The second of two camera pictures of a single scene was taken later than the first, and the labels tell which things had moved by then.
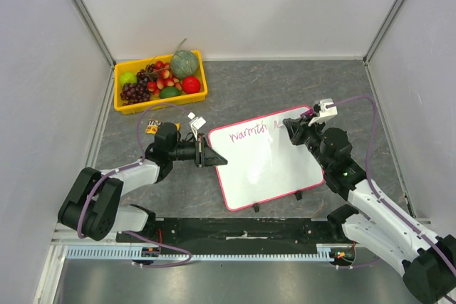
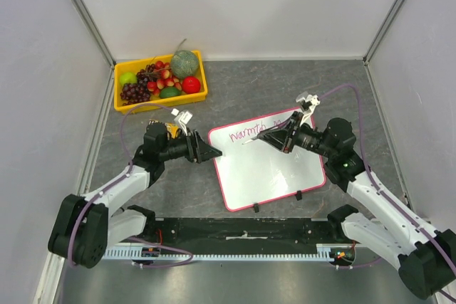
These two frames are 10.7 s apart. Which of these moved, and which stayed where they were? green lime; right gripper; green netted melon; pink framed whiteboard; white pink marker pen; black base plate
Moved: right gripper; white pink marker pen
Stayed: green lime; black base plate; green netted melon; pink framed whiteboard
